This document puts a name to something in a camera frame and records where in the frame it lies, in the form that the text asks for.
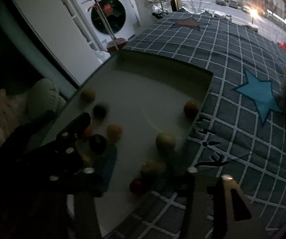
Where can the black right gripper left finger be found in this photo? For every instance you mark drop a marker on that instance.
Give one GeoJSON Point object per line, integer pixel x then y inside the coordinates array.
{"type": "Point", "coordinates": [168, 180]}

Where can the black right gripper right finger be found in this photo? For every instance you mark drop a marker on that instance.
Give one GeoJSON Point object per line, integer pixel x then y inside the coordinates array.
{"type": "Point", "coordinates": [232, 217]}

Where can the green-brown kiwi fruit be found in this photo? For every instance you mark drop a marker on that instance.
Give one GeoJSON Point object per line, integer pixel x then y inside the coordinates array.
{"type": "Point", "coordinates": [165, 142]}

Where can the large orange fruit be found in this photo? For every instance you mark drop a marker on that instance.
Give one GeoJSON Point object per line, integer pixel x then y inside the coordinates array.
{"type": "Point", "coordinates": [114, 133]}

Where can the dark plum fruit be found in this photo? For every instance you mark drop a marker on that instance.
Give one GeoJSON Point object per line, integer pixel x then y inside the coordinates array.
{"type": "Point", "coordinates": [100, 112]}

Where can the yellow-green small fruit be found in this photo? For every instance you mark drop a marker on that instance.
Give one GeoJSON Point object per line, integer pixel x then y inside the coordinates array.
{"type": "Point", "coordinates": [87, 96]}

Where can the grey sofa cushion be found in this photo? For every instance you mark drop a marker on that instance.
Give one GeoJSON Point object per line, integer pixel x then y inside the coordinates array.
{"type": "Point", "coordinates": [43, 97]}

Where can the checkered dark blue tablecloth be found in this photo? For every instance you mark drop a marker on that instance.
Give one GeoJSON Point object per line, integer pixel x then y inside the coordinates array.
{"type": "Point", "coordinates": [241, 130]}

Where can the white shallow tray box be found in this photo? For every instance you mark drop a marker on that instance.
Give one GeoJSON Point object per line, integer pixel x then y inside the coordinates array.
{"type": "Point", "coordinates": [147, 94]}

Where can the red broom with pole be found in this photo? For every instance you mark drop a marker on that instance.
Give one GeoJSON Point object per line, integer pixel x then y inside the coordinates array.
{"type": "Point", "coordinates": [116, 43]}

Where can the lower white washing machine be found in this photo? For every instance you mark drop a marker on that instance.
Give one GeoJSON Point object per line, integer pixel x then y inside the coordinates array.
{"type": "Point", "coordinates": [119, 16]}

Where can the white cabinet panel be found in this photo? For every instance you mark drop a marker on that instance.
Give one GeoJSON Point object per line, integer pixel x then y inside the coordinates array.
{"type": "Point", "coordinates": [56, 27]}

